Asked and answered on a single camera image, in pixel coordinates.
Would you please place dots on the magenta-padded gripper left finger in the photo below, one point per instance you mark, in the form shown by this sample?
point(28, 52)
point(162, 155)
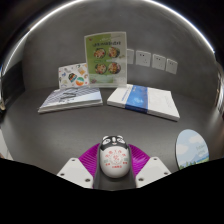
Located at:
point(75, 170)

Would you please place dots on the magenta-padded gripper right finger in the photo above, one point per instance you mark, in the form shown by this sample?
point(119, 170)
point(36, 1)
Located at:
point(151, 170)

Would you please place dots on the white panda-print computer mouse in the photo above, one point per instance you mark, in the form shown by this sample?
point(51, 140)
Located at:
point(114, 160)

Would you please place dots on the round landscape-print mouse pad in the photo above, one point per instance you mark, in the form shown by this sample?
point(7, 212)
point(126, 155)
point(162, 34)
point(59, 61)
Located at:
point(191, 148)

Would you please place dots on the white book with blue band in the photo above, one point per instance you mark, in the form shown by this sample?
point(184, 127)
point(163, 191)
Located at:
point(146, 100)

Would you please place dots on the grey striped book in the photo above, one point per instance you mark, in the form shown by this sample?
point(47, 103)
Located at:
point(71, 98)

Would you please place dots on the small colourful illustrated card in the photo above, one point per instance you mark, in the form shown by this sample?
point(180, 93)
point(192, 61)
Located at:
point(73, 76)

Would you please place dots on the green food menu sign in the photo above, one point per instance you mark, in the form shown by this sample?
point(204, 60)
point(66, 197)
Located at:
point(106, 58)

